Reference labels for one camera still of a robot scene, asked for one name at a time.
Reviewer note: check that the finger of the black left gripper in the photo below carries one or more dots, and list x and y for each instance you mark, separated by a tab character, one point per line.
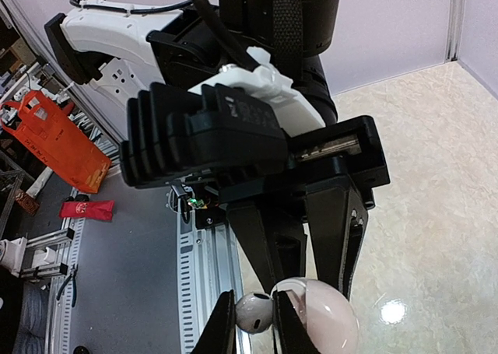
337	221
273	241

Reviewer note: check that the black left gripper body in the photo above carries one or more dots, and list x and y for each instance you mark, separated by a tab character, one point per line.
347	151

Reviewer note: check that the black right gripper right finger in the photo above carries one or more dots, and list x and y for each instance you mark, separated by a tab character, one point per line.
288	332

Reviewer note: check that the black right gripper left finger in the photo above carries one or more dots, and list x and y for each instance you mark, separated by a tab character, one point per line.
219	334

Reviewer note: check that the white round case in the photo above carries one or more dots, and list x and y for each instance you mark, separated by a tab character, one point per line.
326	315

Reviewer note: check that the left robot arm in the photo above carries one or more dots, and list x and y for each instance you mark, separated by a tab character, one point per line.
124	48

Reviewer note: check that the red packet on table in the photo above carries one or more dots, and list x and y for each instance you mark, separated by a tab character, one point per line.
102	211

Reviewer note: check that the orange bag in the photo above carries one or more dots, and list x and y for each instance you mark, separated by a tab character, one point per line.
58	143

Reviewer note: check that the aluminium front rail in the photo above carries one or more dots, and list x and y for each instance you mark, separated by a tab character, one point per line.
207	264

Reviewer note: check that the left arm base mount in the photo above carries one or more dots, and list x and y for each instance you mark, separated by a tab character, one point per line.
197	205

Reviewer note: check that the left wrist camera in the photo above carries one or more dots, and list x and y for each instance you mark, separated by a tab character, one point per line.
235	119

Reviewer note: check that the pliers with blue handles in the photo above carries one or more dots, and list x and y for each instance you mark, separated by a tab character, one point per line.
69	280

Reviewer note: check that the left aluminium corner post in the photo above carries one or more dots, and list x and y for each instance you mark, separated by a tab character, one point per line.
454	29

